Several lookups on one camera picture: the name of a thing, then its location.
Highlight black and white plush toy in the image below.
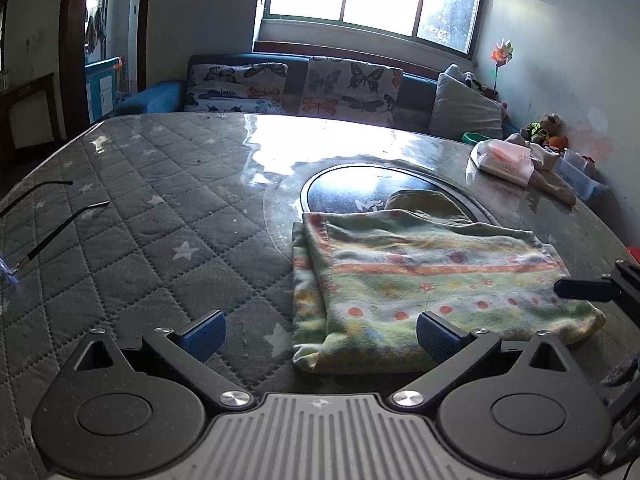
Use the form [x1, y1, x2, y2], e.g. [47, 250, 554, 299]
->
[462, 72, 493, 98]

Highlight hanging clothes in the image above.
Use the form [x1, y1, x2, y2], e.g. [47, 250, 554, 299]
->
[85, 7, 108, 53]

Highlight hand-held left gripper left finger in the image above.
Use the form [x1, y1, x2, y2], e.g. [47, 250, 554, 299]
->
[65, 310, 254, 407]

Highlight dark wooden chair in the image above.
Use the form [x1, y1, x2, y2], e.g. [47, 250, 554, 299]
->
[0, 72, 57, 161]

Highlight brown teddy bear green vest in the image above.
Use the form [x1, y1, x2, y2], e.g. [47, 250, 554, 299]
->
[520, 112, 561, 145]

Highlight clear plastic bag pink packet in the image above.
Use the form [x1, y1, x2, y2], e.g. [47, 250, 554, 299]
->
[468, 140, 536, 187]

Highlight colourful pinwheel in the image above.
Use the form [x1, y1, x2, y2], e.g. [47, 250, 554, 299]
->
[490, 37, 516, 103]

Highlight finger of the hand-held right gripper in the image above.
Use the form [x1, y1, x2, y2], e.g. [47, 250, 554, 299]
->
[553, 258, 640, 319]

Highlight round black induction cooktop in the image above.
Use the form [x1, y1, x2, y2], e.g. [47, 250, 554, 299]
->
[300, 162, 493, 226]

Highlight grey quilted star table cover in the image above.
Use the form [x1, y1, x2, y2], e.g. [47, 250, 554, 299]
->
[0, 112, 640, 480]

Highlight butterfly print cushion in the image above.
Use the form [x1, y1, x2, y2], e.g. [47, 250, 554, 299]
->
[187, 62, 289, 102]
[184, 96, 287, 114]
[299, 56, 404, 127]

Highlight brown door frame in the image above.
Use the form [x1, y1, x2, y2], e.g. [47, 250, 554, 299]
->
[59, 0, 156, 126]

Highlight grey pillow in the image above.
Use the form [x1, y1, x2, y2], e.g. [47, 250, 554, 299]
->
[429, 72, 503, 141]

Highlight clear plastic storage box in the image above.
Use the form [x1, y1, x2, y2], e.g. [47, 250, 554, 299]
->
[555, 147, 608, 203]

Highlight black-framed eyeglasses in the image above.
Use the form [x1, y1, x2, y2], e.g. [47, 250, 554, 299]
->
[0, 180, 111, 293]

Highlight blue and white cabinet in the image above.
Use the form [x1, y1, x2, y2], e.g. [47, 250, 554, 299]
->
[85, 56, 125, 123]

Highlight blue corner sofa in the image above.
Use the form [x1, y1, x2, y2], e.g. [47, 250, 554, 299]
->
[107, 54, 521, 141]

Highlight green floral print garment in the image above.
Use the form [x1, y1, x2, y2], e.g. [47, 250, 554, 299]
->
[291, 189, 607, 373]

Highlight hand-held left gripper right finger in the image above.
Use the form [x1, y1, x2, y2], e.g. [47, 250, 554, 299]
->
[390, 311, 585, 406]

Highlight white plastic bag bundle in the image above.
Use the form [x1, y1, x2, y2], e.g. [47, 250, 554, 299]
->
[502, 133, 578, 206]

